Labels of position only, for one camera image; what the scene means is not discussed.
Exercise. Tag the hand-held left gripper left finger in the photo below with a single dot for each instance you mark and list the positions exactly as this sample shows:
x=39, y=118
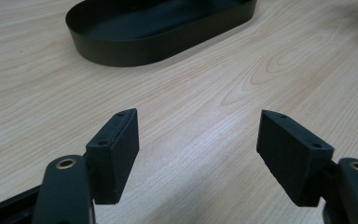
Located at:
x=115, y=155

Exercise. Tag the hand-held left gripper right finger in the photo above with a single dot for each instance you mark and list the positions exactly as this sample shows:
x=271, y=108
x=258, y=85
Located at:
x=292, y=155

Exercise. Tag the black oval tray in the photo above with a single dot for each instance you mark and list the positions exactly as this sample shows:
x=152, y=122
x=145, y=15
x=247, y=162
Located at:
x=155, y=46

